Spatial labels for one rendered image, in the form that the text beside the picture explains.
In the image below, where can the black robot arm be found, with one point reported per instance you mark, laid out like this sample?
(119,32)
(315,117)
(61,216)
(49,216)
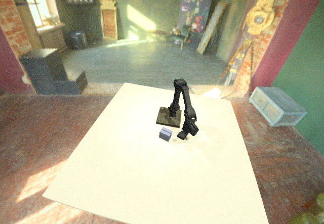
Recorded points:
(189,112)

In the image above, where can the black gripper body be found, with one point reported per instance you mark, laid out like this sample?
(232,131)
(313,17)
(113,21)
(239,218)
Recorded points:
(182,135)

